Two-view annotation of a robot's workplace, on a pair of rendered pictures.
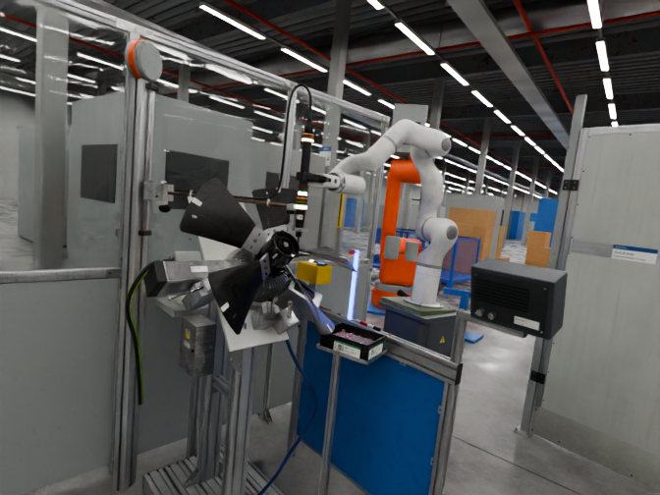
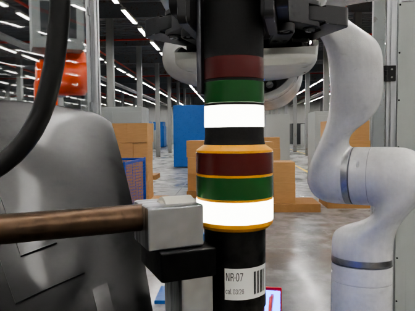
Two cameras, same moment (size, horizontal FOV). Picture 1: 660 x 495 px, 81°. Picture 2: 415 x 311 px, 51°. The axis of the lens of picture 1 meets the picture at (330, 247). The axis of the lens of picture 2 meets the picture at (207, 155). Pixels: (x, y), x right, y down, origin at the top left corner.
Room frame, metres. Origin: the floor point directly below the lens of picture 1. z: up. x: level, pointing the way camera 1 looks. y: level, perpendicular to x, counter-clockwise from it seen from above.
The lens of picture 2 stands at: (1.31, 0.28, 1.40)
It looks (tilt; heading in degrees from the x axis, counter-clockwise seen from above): 3 degrees down; 326
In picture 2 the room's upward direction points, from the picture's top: 1 degrees counter-clockwise
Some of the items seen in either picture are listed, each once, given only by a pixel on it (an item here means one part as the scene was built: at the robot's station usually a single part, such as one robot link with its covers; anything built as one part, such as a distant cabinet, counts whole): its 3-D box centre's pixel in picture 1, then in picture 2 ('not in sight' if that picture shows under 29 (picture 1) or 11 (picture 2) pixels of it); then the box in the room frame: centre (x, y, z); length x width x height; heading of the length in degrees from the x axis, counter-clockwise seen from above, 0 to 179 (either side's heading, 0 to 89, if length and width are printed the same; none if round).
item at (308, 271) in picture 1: (313, 273); not in sight; (1.97, 0.07, 1.02); 0.16 x 0.10 x 0.11; 44
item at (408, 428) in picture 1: (357, 412); not in sight; (1.69, -0.20, 0.45); 0.82 x 0.02 x 0.66; 44
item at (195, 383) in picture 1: (195, 387); not in sight; (1.83, 0.59, 0.42); 0.04 x 0.04 x 0.83; 44
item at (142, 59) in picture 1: (143, 61); not in sight; (1.65, 0.83, 1.88); 0.16 x 0.07 x 0.16; 169
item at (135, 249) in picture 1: (133, 296); not in sight; (1.65, 0.83, 0.90); 0.08 x 0.06 x 1.80; 169
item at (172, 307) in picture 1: (201, 302); not in sight; (1.83, 0.59, 0.85); 0.36 x 0.24 x 0.03; 134
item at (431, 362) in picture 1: (366, 335); not in sight; (1.69, -0.20, 0.82); 0.90 x 0.04 x 0.08; 44
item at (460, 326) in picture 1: (459, 336); not in sight; (1.37, -0.50, 0.96); 0.03 x 0.03 x 0.20; 44
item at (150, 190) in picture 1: (157, 192); not in sight; (1.63, 0.74, 1.36); 0.10 x 0.07 x 0.09; 79
